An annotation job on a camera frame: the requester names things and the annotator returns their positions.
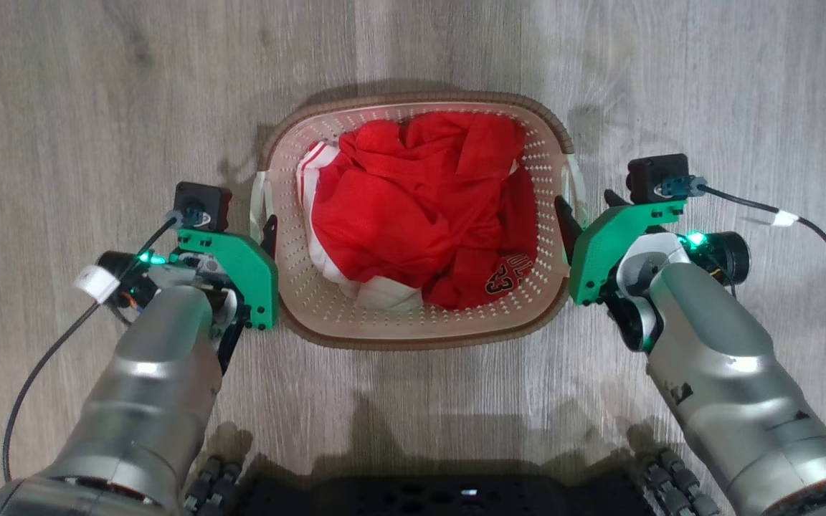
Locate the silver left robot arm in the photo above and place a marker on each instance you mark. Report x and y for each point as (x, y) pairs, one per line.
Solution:
(148, 387)

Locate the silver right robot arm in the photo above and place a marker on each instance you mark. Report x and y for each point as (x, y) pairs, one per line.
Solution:
(721, 373)

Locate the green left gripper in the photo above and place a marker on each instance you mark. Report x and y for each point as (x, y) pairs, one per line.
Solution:
(244, 269)

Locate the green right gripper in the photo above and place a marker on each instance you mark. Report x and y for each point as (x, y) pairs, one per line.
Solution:
(596, 251)

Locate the red and white clothing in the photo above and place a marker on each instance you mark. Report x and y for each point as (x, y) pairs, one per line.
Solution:
(399, 215)

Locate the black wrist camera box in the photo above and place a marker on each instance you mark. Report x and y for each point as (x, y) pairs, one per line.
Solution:
(201, 202)
(653, 175)

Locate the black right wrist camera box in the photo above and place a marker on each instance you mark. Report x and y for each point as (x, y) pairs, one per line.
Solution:
(653, 175)

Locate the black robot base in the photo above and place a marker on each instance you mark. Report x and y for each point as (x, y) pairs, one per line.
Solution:
(449, 498)

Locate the beige perforated plastic laundry basket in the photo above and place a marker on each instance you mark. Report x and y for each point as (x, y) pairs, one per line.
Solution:
(413, 326)

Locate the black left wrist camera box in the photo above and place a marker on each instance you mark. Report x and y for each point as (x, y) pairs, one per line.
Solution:
(201, 202)

